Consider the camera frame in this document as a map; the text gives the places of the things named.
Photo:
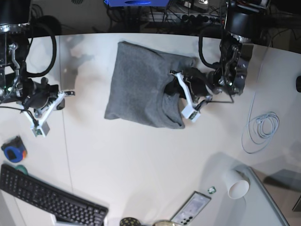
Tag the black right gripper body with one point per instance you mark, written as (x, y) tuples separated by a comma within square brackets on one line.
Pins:
[(56, 99)]

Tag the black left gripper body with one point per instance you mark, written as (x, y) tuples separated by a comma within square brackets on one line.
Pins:
[(173, 88)]

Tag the grey t-shirt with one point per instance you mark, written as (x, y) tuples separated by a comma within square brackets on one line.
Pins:
[(138, 84)]

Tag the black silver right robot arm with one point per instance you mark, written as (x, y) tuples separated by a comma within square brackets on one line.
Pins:
[(17, 25)]

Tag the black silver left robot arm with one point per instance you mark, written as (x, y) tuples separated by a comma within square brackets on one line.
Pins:
[(239, 27)]

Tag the blue black tape measure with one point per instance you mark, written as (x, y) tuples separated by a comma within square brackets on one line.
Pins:
[(14, 150)]

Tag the black power strip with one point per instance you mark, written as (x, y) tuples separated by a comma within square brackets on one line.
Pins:
[(199, 19)]

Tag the green tape roll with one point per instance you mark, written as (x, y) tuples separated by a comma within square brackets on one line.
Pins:
[(22, 169)]

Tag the small green white packet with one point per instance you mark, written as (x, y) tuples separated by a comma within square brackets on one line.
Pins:
[(211, 190)]

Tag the white paper cup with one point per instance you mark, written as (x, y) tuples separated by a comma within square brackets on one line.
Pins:
[(236, 185)]

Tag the black computer keyboard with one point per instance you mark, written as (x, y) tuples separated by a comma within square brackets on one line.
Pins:
[(64, 205)]

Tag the black round object right edge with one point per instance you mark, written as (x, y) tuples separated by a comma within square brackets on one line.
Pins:
[(298, 84)]

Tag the smartphone with clear case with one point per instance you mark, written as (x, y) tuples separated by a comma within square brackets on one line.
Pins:
[(191, 208)]

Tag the olive round container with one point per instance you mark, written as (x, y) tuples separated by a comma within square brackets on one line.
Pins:
[(164, 223)]

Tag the black dotted round lid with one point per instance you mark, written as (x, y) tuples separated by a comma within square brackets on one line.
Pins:
[(129, 222)]

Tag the glass side table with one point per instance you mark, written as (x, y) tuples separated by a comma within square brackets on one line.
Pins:
[(263, 204)]

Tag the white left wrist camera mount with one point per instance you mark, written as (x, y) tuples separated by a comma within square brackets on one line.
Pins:
[(188, 99)]

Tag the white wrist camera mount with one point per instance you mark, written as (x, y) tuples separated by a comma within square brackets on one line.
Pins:
[(39, 125), (188, 99)]

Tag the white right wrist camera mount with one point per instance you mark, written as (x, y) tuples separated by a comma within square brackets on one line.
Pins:
[(39, 125)]

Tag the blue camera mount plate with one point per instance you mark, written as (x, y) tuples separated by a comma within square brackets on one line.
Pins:
[(136, 3)]

